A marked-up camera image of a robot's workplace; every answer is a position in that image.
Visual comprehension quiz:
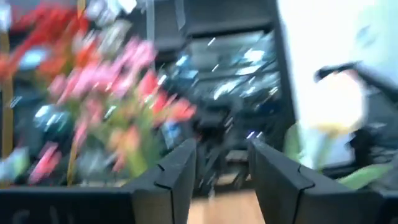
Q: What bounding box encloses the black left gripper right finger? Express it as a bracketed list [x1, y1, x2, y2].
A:
[248, 138, 398, 224]

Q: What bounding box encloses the pink flower bunch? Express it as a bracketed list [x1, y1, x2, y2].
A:
[27, 37, 156, 184]

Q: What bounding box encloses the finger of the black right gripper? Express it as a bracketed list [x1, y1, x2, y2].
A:
[313, 62, 398, 103]

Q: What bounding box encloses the yellow hanging cord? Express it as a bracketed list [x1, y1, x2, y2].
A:
[0, 30, 15, 187]

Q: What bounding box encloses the red tulip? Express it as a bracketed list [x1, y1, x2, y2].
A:
[136, 70, 169, 103]

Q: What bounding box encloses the peach tulip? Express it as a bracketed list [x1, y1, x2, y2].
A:
[290, 73, 394, 190]

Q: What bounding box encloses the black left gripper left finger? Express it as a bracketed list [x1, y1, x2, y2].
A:
[0, 138, 197, 224]

